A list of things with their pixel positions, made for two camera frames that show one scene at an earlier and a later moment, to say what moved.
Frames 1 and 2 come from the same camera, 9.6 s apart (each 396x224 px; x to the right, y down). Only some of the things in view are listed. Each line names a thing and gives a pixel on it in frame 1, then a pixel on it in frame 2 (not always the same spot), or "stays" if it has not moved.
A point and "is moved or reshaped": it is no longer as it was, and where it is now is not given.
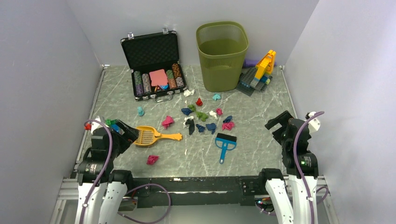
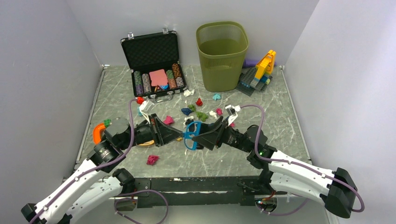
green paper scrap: [202, 116] stays
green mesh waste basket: [222, 46] stays
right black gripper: [283, 119] to [209, 136]
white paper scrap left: [190, 118] stays
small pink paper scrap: [219, 111] stays
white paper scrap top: [187, 93] stays
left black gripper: [129, 136] to [165, 134]
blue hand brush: [226, 142] is moved or reshaped
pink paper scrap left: [166, 122] stays
